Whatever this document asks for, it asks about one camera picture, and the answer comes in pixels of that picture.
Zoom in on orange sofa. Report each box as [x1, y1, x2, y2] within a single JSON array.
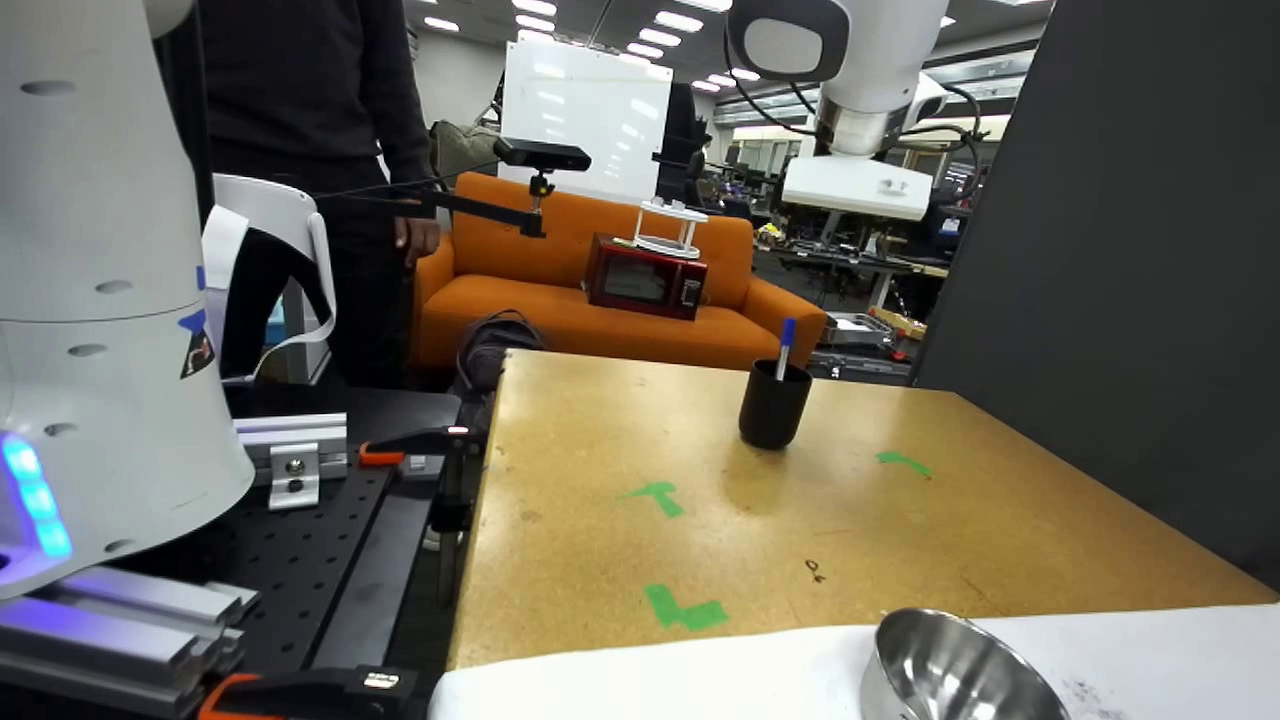
[[408, 167, 831, 380]]

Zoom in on white wire rack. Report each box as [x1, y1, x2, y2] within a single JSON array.
[[628, 201, 707, 262]]

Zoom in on bystander hand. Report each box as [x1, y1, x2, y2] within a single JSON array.
[[397, 214, 446, 269]]

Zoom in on steel bowl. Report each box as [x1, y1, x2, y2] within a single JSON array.
[[855, 604, 1072, 720]]

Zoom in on white chair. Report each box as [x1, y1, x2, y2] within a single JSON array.
[[197, 167, 338, 392]]

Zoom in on white board screen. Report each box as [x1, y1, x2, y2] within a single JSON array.
[[495, 37, 680, 208]]

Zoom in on silver angle bracket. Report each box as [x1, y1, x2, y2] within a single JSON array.
[[265, 444, 329, 515]]

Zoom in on silver aluminium extrusion bar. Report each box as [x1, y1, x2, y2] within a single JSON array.
[[229, 408, 355, 472]]

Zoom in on blue capped grey marker pen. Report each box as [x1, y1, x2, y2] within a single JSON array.
[[772, 315, 803, 388]]

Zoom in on dark grey partition panel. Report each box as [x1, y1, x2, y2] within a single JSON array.
[[906, 0, 1280, 592]]

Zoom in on black mug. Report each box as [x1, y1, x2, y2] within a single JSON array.
[[735, 356, 815, 452]]

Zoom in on white cloth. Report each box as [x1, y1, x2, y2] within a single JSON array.
[[423, 599, 1280, 720]]

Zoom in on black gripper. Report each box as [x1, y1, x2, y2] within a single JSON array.
[[815, 214, 921, 290]]

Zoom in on red microwave oven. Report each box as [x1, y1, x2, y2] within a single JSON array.
[[583, 232, 712, 325]]

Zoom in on orange black bar clamp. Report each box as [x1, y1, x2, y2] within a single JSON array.
[[197, 660, 423, 720], [355, 421, 488, 539]]

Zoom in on silver aluminium base rails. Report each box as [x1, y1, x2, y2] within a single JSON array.
[[0, 564, 265, 720]]

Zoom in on black camera on boom arm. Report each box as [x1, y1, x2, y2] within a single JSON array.
[[314, 134, 598, 244]]

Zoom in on black round stool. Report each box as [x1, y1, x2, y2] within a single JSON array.
[[456, 307, 548, 399]]

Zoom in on black perforated breadboard table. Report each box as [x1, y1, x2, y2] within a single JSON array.
[[0, 380, 499, 720]]

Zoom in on person in black clothes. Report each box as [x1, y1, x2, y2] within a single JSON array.
[[150, 0, 446, 392]]

